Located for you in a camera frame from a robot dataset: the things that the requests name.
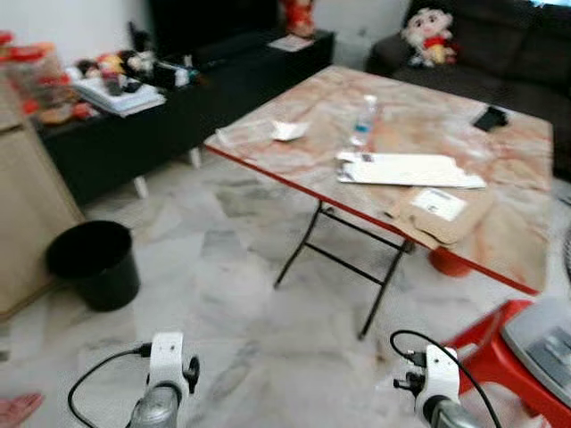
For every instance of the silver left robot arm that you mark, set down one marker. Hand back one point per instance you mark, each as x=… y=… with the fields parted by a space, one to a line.
x=156 y=408

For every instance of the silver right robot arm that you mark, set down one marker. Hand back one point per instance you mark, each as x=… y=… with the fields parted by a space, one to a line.
x=451 y=415

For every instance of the black plastic rubbish bin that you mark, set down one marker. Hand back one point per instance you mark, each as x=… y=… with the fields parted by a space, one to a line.
x=96 y=267

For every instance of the red plastic stool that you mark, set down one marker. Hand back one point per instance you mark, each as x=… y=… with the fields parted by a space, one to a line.
x=486 y=361

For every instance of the red plastic bucket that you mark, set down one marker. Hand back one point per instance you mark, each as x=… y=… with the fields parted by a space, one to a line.
x=449 y=264

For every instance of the grey weighing scale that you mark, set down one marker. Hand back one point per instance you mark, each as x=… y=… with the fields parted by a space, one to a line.
x=540 y=343

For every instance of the brown cardboard mailer with label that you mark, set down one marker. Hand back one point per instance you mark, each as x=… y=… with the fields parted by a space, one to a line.
x=442 y=223

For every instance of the flat white cardboard sheet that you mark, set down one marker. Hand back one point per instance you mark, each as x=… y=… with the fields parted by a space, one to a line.
x=406 y=169

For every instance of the light wood cabinet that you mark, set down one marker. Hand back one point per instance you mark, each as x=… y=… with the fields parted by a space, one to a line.
x=31 y=214

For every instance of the clear plastic bag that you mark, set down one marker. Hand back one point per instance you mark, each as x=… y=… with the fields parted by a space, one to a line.
x=243 y=134

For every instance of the long black tv console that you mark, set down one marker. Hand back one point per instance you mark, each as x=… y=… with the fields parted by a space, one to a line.
x=178 y=125

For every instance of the crumpled white paper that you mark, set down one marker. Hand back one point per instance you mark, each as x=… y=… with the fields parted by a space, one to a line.
x=289 y=131

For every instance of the clear plastic water bottle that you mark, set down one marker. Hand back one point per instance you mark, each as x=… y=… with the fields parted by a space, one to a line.
x=364 y=123

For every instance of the marble pattern folding table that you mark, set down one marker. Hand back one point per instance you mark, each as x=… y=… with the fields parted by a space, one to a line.
x=428 y=116

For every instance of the small black pouch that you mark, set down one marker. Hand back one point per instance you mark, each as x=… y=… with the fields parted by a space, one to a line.
x=491 y=118

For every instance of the stack of white papers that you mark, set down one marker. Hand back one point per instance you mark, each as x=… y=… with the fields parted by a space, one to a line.
x=120 y=98

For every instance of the clear jar with red lid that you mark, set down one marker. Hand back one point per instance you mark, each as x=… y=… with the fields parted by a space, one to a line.
x=36 y=80

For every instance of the dark brown fabric couch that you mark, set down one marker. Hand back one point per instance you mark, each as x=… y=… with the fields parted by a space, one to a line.
x=500 y=62

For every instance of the white paper sheet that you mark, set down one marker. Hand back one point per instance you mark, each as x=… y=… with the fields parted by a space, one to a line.
x=291 y=43

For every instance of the cartoon boy plush doll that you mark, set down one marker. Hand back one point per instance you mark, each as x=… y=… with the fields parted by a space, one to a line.
x=430 y=37

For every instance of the black television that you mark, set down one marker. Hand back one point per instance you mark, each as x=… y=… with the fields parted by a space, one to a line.
x=214 y=25

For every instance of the red figurine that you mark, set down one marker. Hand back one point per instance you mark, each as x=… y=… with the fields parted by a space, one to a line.
x=299 y=16

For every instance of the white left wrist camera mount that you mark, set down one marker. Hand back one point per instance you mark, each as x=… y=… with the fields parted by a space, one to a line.
x=166 y=357

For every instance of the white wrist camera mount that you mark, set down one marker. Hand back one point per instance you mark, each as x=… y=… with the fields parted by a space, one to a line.
x=441 y=373
x=166 y=357

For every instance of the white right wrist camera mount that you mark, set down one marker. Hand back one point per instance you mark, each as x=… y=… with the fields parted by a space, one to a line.
x=441 y=373

